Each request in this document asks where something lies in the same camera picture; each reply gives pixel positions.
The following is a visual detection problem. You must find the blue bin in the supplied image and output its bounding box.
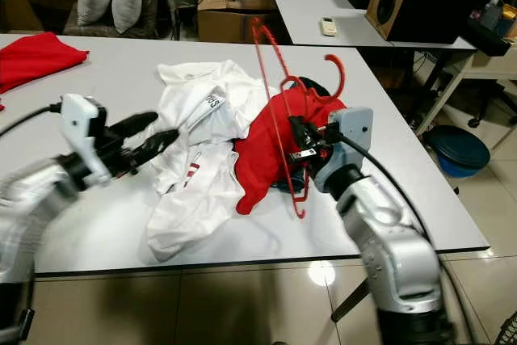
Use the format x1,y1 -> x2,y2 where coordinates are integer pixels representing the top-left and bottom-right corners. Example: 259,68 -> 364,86
424,124 -> 492,179

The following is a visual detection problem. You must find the red crumpled garment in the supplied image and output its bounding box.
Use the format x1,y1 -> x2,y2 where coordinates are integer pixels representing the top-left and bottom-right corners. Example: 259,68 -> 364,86
0,32 -> 90,94

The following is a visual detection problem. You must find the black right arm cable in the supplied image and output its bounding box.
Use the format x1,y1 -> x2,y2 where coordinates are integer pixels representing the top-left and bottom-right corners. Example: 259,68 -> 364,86
323,123 -> 481,345

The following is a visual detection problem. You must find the red plastic hanger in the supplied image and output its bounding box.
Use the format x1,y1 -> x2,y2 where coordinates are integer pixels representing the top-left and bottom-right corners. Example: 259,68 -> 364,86
249,16 -> 347,220

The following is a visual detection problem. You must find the cardboard box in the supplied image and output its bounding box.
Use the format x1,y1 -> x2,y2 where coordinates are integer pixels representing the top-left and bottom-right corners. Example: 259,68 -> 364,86
197,0 -> 271,44

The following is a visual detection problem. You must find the white remote control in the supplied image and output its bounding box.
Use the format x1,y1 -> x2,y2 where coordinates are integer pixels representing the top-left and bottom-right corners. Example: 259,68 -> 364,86
320,16 -> 341,37

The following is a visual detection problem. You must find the red t-shirt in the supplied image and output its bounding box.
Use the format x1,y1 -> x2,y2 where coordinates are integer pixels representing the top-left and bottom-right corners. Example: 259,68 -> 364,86
233,82 -> 347,215

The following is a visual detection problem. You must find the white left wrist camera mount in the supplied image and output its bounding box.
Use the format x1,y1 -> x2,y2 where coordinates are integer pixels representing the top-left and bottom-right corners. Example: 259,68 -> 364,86
61,93 -> 108,188

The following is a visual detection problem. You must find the black slanted table leg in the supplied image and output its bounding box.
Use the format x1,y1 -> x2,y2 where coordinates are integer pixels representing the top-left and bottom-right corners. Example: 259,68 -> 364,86
331,280 -> 372,323

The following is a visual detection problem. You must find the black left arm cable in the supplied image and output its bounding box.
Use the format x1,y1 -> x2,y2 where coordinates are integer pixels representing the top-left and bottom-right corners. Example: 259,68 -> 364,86
0,100 -> 64,134

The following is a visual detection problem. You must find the teal cloth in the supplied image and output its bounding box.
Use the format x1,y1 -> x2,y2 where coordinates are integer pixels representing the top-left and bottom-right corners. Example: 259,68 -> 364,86
271,174 -> 301,194

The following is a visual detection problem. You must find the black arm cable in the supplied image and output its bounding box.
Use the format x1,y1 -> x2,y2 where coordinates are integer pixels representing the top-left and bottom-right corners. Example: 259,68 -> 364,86
323,123 -> 481,345
0,100 -> 64,134

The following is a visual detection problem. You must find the black storage tray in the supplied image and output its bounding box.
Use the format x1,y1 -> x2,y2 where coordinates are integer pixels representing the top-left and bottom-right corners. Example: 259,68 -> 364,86
464,0 -> 517,57

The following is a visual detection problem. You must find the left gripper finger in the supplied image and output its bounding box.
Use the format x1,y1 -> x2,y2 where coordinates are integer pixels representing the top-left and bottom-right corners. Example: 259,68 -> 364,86
121,111 -> 160,138
134,128 -> 181,161

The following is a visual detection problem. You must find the white printed t-shirt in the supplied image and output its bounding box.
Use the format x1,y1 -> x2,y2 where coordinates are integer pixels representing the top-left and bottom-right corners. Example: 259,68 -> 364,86
144,60 -> 263,263

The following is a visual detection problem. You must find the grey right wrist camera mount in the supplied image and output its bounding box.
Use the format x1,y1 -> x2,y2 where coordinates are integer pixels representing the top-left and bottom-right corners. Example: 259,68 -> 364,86
315,105 -> 375,192

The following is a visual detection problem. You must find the white side desk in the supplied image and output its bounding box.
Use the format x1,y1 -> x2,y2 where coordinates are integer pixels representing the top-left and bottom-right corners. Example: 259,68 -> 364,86
263,0 -> 479,136

